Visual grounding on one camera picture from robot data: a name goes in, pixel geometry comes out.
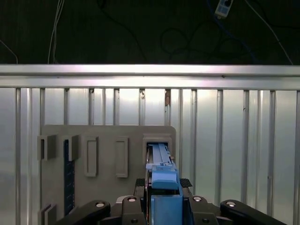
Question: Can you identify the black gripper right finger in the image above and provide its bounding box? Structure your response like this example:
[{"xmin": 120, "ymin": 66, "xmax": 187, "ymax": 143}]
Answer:
[{"xmin": 179, "ymin": 178, "xmax": 289, "ymax": 225}]

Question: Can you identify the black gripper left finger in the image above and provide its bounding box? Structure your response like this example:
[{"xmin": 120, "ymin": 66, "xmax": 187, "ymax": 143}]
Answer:
[{"xmin": 50, "ymin": 178, "xmax": 148, "ymax": 225}]

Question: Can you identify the hard disk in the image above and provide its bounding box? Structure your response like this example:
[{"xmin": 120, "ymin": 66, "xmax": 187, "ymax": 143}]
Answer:
[{"xmin": 145, "ymin": 142, "xmax": 184, "ymax": 225}]

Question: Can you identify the grey parts rack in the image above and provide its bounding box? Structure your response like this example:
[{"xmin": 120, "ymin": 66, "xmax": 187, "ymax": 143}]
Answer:
[{"xmin": 37, "ymin": 125, "xmax": 177, "ymax": 222}]

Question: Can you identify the dark blue RAM stick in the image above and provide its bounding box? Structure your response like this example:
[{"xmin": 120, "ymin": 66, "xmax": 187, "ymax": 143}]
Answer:
[{"xmin": 63, "ymin": 139, "xmax": 75, "ymax": 211}]

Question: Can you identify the white power strip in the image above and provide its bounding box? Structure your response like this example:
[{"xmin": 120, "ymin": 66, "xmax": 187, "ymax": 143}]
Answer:
[{"xmin": 215, "ymin": 0, "xmax": 234, "ymax": 19}]

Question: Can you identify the blue floor cable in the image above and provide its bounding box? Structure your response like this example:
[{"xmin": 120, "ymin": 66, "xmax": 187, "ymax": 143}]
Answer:
[{"xmin": 206, "ymin": 0, "xmax": 257, "ymax": 64}]

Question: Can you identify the black floor cable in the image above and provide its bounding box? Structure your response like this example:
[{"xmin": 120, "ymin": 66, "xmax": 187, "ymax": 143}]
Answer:
[{"xmin": 97, "ymin": 0, "xmax": 249, "ymax": 61}]

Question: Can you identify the white floor cable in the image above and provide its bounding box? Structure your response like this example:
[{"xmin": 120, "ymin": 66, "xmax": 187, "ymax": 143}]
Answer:
[
  {"xmin": 246, "ymin": 0, "xmax": 293, "ymax": 65},
  {"xmin": 48, "ymin": 0, "xmax": 65, "ymax": 64}
]

